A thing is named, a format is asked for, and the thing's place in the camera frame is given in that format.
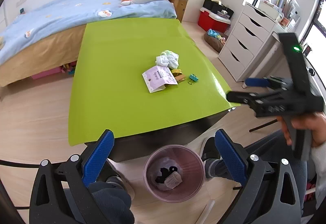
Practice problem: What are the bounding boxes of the teal binder clip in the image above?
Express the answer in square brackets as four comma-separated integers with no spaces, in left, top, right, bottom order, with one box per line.
[188,74,199,85]

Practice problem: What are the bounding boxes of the green white striped sock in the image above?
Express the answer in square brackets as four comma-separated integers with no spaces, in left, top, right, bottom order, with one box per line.
[161,50,179,69]

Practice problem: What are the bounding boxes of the purple paper packet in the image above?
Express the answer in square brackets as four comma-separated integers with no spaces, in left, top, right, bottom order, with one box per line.
[142,65,178,93]

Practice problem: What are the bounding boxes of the pink trash bin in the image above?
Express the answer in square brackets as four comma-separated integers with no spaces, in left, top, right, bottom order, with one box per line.
[143,145,204,203]

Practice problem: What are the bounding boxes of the person's right hand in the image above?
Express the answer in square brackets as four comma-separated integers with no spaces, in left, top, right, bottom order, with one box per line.
[291,112,326,148]

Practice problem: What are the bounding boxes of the white desk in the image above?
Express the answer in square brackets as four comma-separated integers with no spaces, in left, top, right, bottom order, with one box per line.
[241,23,326,102]

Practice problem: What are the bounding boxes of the white drawer cabinet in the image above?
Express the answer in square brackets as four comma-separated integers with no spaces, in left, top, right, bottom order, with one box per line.
[219,3,276,82]

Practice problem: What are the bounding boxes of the brown pet bed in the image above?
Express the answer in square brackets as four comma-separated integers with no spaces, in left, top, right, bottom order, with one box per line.
[204,29,228,53]

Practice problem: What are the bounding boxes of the red storage box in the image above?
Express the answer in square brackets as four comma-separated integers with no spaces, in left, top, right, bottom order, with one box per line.
[197,7,231,33]

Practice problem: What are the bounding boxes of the wooden clothespin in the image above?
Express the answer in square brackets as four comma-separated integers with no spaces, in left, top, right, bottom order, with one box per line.
[175,74,186,83]

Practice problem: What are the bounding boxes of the black storage bins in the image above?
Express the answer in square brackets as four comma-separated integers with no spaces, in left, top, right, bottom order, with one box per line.
[202,0,234,19]

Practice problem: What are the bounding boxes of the yellow tape roll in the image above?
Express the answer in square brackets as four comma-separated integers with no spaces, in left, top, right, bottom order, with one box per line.
[171,69,182,77]

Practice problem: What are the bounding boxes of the green table cover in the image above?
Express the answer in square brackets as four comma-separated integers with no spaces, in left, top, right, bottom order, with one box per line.
[68,18,232,145]

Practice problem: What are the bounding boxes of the bed with blue blanket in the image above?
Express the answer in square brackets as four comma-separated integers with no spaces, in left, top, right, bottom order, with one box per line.
[1,0,177,87]

